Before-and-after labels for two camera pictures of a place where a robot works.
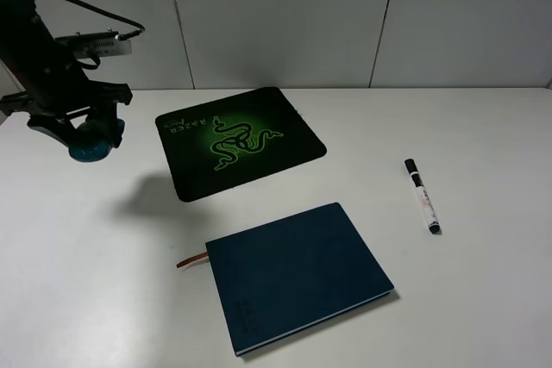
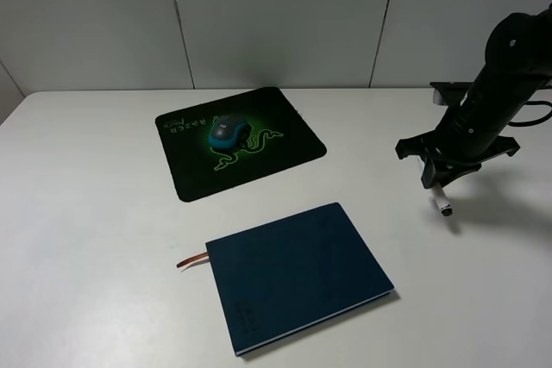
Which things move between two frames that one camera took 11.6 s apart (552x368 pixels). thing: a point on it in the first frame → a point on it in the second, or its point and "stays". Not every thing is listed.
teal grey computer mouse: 88,142 → 229,133
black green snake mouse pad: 224,143 stays
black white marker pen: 432,221 → 442,201
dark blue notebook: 280,277 stays
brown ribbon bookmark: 201,255 stays
